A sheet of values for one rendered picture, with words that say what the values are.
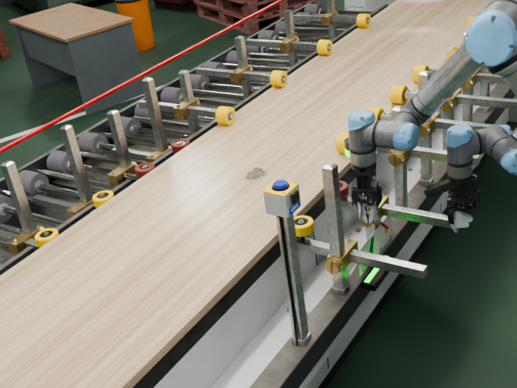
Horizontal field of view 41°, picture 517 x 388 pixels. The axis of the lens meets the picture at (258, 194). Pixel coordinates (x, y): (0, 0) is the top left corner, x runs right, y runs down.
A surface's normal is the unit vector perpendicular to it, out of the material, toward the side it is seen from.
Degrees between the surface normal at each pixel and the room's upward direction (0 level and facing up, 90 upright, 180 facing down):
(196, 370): 90
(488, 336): 0
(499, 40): 84
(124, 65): 90
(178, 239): 0
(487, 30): 84
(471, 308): 0
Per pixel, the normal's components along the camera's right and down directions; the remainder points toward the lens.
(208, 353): 0.83, 0.16
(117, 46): 0.62, 0.30
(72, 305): -0.13, -0.87
